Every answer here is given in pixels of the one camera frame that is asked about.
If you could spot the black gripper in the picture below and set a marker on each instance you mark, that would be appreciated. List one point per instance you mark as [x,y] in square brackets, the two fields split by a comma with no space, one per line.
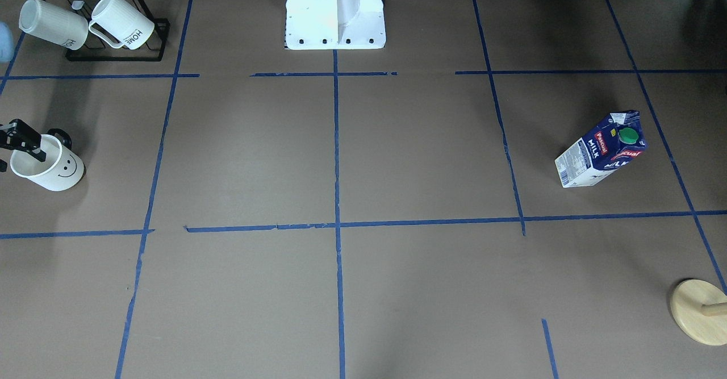
[19,136]

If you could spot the white smiley mug black handle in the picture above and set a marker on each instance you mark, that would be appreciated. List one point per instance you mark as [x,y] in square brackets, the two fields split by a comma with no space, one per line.
[61,170]

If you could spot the blue white milk carton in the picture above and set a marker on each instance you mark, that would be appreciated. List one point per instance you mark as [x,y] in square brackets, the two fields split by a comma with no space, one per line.
[613,143]

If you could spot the white ribbed HOME mug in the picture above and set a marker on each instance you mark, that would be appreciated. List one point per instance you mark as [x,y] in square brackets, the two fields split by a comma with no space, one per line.
[120,24]

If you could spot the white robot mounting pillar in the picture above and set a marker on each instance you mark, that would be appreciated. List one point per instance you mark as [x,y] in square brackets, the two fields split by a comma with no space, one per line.
[334,24]

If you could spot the wooden mug tree stand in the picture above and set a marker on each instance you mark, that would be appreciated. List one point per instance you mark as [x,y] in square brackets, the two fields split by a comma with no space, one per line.
[698,308]

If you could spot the black wire mug rack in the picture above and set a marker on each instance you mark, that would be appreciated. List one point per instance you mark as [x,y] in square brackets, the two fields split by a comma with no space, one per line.
[94,49]

